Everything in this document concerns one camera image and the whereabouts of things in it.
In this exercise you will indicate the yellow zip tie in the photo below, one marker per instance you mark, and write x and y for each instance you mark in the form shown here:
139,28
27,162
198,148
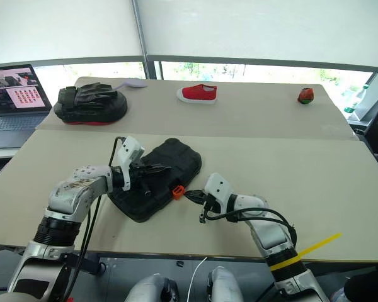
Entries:
321,240

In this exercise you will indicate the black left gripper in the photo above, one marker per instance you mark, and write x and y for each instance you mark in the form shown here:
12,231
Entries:
140,176

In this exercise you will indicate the grey window frame post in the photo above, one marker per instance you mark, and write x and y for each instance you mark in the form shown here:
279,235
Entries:
140,37

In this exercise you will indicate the green plastic bottle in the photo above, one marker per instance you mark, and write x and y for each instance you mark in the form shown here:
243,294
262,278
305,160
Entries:
356,100

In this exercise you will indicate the red canvas shoe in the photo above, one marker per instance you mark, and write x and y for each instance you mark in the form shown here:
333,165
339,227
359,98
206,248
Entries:
197,93

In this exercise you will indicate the black boxing focus pad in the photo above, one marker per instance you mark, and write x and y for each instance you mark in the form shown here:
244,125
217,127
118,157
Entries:
91,105

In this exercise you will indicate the black rounded object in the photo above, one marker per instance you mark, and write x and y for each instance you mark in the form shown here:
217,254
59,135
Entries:
370,284

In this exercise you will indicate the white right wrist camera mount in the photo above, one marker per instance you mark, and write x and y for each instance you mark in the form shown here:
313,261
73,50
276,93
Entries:
219,185

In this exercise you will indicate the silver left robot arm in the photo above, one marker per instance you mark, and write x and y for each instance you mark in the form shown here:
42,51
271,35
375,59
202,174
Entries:
78,192

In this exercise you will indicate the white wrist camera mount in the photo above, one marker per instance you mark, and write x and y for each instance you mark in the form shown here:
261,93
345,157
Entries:
127,154
219,185

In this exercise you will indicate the grey rounded robot leg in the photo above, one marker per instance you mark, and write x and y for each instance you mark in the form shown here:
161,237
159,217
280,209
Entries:
223,284
151,287

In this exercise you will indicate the red green strawberry toy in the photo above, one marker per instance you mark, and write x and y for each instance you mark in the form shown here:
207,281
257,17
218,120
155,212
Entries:
305,95

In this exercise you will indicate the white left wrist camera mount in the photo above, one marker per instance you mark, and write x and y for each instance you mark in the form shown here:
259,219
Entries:
127,154

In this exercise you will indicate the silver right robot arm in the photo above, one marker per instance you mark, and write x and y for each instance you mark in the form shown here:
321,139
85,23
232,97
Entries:
271,236

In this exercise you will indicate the open grey laptop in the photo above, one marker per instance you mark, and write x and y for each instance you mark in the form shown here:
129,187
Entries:
15,94

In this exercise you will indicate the black plastic tool case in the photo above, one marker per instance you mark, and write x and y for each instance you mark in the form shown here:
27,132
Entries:
173,163

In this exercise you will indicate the light purple plastic spoon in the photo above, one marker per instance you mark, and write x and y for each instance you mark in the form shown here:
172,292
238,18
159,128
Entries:
134,83

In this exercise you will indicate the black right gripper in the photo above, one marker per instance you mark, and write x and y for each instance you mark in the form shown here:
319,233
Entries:
208,204

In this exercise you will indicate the black table frame bar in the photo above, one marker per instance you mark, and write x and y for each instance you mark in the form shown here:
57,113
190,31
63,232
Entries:
88,262

